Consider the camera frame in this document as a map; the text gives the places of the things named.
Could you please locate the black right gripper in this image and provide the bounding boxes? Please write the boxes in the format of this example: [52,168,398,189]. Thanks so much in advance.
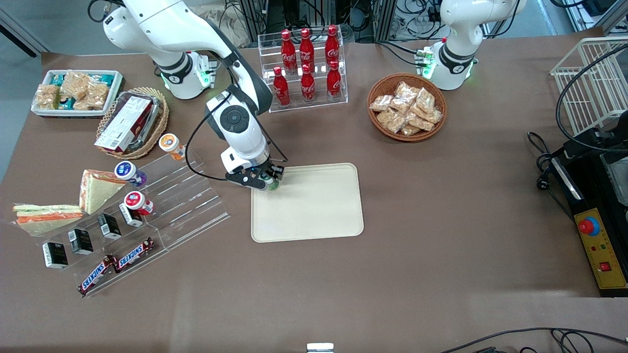
[226,162,286,192]

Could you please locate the beige plastic tray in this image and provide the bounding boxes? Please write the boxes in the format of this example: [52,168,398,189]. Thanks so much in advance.
[251,162,365,244]

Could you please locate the orange gum bottle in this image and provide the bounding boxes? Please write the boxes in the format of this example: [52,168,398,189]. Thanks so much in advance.
[158,133,188,162]

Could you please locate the red gum bottle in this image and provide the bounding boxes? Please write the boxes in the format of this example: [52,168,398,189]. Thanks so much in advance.
[123,191,155,217]

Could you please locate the purple gum bottle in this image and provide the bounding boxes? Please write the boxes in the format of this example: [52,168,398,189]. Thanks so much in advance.
[114,160,148,188]

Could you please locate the clear acrylic stepped display stand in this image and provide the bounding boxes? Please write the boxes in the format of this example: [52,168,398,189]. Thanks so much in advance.
[42,144,232,299]

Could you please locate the clear acrylic bottle rack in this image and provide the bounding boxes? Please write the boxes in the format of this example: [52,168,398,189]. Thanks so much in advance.
[257,25,349,114]

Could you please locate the red cola bottle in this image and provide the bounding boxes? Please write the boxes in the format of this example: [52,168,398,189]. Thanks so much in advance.
[326,60,343,101]
[272,67,291,108]
[324,25,341,69]
[300,64,317,104]
[299,28,316,74]
[280,29,298,77]

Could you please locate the oval light wicker basket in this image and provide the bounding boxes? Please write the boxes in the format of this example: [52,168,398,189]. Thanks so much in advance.
[96,87,170,160]

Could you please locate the round brown wicker basket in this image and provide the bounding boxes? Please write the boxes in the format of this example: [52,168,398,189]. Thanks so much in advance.
[367,73,448,143]

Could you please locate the small black box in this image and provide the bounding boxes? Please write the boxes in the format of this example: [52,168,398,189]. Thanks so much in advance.
[42,241,69,270]
[67,228,94,256]
[119,202,144,228]
[97,213,123,241]

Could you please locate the snickers chocolate bar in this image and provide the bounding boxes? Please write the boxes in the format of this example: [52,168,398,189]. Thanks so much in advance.
[77,254,118,297]
[113,237,156,273]

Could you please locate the red and white carton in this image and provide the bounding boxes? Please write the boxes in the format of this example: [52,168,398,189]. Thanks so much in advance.
[94,95,154,153]

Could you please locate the crumpled brown paper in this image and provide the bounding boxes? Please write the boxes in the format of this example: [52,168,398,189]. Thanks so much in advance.
[216,12,257,48]

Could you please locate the wrapped triangle sandwich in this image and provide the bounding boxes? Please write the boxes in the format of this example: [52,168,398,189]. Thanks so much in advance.
[79,169,128,215]

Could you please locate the brown table cover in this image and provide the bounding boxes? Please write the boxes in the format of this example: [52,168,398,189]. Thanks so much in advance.
[0,27,628,353]

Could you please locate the white rectangular serving dish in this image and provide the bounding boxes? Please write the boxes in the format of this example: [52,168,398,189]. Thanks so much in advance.
[31,69,124,118]

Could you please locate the wrapped rice cracker pack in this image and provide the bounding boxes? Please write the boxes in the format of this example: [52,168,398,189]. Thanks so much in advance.
[35,84,62,110]
[59,71,92,99]
[73,82,110,111]

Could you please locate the wrapped flat sandwich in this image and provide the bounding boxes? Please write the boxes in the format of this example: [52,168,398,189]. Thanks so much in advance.
[12,203,85,236]

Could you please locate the black control box yellow panel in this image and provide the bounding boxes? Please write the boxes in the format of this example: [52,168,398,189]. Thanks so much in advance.
[549,152,628,298]

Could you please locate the black machine with clear lid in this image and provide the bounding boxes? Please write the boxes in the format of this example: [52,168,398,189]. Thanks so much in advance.
[563,110,628,207]

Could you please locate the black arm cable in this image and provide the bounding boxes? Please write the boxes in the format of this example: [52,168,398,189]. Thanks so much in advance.
[185,54,289,182]

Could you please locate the black cables at arm base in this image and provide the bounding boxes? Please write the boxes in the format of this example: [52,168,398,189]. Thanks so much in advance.
[376,40,423,67]

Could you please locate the black power cable with plug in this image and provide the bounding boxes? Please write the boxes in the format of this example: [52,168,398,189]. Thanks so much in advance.
[527,131,566,193]

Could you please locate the long black looping cable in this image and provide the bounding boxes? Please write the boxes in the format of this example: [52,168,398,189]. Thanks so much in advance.
[555,43,628,153]

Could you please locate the thin black cable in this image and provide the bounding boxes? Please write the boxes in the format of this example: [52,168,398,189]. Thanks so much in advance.
[440,327,628,353]

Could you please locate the white wire basket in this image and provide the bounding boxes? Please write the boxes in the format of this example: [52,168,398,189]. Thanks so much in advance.
[549,36,628,138]

